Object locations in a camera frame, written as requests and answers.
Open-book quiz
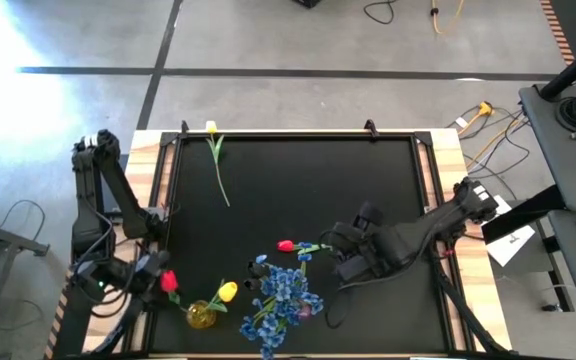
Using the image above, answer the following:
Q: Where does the white paper sheet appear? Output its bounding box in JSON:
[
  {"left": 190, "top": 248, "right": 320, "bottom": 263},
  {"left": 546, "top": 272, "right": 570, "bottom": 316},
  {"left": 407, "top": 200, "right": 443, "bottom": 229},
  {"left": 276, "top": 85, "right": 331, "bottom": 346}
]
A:
[{"left": 486, "top": 223, "right": 537, "bottom": 268}]

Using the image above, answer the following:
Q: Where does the small blue flower sprig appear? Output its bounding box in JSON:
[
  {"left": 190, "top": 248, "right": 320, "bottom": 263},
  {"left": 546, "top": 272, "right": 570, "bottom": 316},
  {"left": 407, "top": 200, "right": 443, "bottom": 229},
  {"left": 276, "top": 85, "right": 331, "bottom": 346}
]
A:
[{"left": 295, "top": 240, "right": 334, "bottom": 276}]

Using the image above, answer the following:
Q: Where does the black floor cable bundle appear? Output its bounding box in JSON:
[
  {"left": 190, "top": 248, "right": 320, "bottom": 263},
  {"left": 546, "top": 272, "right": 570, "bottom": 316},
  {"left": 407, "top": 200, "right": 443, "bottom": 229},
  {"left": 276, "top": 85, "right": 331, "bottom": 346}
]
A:
[{"left": 465, "top": 112, "right": 533, "bottom": 196}]

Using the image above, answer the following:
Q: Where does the yellow glass vase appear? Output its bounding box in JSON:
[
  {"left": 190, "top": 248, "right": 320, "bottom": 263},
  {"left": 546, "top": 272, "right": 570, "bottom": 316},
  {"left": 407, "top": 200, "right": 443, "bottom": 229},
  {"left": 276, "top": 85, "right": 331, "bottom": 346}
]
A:
[{"left": 185, "top": 299, "right": 218, "bottom": 331}]

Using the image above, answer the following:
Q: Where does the yellow extension cable with plug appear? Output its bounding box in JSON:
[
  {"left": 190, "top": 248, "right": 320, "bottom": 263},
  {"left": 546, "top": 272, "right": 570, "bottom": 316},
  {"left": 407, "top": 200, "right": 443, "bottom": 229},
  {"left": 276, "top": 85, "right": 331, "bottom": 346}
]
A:
[{"left": 457, "top": 101, "right": 529, "bottom": 169}]

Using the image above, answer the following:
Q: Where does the wooden table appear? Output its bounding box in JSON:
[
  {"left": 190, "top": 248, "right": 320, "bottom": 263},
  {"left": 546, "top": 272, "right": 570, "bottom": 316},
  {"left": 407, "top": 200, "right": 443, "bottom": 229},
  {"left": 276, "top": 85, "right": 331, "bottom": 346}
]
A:
[{"left": 81, "top": 128, "right": 513, "bottom": 359}]

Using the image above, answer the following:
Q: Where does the black floor cable loop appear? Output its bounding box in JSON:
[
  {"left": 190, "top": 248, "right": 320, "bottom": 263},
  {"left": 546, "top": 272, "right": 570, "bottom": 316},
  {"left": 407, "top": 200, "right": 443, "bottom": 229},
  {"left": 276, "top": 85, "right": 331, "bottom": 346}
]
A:
[{"left": 362, "top": 0, "right": 397, "bottom": 26}]

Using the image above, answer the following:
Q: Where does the black aluminium table frame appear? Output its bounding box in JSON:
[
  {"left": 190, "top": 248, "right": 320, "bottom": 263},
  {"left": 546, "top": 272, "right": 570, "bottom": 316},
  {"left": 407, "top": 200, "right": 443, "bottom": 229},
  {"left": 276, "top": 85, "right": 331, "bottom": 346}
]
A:
[{"left": 137, "top": 130, "right": 464, "bottom": 359}]

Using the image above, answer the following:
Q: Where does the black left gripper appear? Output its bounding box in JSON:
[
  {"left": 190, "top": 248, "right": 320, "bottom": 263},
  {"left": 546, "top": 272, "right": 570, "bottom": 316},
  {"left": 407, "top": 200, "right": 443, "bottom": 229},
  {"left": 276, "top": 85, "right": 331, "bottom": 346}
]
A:
[{"left": 132, "top": 249, "right": 170, "bottom": 306}]

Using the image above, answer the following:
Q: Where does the black table mat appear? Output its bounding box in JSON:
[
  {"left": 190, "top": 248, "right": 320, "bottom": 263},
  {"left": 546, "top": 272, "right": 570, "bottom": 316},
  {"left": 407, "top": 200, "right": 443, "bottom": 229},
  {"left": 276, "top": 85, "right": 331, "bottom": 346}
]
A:
[{"left": 170, "top": 139, "right": 444, "bottom": 354}]

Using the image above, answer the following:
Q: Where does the yellow artificial tulip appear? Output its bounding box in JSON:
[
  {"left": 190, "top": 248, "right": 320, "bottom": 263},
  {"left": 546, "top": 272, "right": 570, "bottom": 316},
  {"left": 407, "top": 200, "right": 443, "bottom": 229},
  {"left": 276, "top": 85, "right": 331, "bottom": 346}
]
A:
[
  {"left": 206, "top": 279, "right": 240, "bottom": 315},
  {"left": 204, "top": 119, "right": 232, "bottom": 209}
]

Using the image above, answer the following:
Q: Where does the black cable sleeve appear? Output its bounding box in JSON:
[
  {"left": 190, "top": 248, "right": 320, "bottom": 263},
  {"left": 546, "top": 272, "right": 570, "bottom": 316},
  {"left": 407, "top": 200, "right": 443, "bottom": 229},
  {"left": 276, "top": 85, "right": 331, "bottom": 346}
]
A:
[
  {"left": 87, "top": 297, "right": 144, "bottom": 357},
  {"left": 430, "top": 264, "right": 507, "bottom": 356}
]

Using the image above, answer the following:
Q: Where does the yellow floor cable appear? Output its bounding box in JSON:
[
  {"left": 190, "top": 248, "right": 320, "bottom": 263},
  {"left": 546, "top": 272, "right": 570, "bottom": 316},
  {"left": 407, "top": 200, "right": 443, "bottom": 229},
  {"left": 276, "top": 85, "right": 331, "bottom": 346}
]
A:
[{"left": 428, "top": 0, "right": 465, "bottom": 36}]

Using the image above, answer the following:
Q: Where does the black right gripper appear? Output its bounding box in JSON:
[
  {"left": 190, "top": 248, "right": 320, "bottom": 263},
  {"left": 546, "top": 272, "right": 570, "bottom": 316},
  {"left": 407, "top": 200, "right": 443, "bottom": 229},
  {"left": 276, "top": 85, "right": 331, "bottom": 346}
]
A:
[{"left": 321, "top": 219, "right": 414, "bottom": 284}]

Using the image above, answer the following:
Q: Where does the large blue flower bunch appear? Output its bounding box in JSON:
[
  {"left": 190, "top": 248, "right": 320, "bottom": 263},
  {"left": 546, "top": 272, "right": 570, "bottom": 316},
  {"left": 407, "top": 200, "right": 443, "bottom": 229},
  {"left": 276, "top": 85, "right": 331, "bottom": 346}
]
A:
[{"left": 239, "top": 253, "right": 325, "bottom": 360}]

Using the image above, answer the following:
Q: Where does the black pole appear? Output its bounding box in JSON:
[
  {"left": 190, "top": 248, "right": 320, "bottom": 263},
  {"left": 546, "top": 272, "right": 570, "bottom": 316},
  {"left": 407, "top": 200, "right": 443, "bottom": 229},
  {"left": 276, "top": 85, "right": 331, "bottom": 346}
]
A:
[{"left": 537, "top": 32, "right": 576, "bottom": 101}]

